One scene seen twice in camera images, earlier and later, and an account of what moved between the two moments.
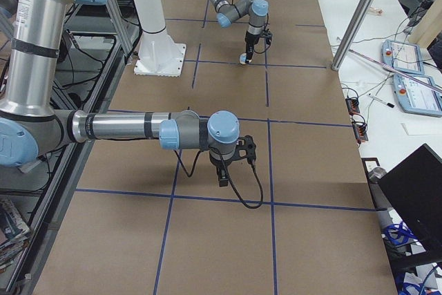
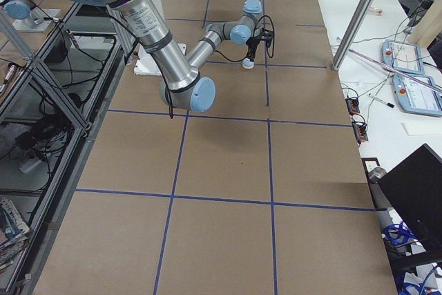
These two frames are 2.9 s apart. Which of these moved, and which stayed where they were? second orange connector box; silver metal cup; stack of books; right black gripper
Moved: right black gripper
Stayed: stack of books; silver metal cup; second orange connector box
